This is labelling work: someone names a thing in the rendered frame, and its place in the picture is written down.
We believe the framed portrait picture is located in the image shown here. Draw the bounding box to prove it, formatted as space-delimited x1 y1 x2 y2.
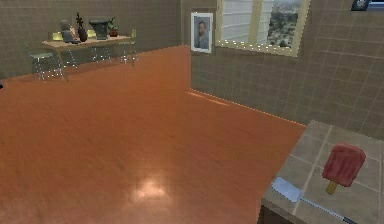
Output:
190 12 214 55

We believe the red ice lolly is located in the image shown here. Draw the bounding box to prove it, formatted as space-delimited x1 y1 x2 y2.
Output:
321 142 367 196

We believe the dark framed wall picture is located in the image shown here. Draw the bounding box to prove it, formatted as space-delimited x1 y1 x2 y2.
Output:
350 0 372 12

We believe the green metal chair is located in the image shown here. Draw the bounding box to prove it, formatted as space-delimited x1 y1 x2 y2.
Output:
118 28 139 65
24 42 65 82

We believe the metal spatula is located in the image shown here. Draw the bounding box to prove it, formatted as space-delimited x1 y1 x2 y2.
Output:
271 176 358 224

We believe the dark green bowl planter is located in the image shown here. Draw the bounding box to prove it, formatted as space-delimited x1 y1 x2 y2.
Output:
88 19 111 41

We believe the cream framed window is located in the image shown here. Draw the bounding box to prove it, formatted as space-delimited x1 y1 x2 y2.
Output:
214 0 312 58

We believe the potted green house plant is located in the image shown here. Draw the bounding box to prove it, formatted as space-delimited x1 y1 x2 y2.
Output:
107 16 120 38

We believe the wooden dining table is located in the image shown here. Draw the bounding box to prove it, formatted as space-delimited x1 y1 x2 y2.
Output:
41 34 133 82

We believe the grey stone bust statue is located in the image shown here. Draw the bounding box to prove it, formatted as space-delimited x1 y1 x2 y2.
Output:
59 19 78 44

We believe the dark vase with twigs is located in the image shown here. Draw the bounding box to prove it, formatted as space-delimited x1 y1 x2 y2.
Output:
75 12 89 43

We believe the tiled kitchen counter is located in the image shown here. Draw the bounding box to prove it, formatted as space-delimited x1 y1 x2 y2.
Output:
256 119 384 224

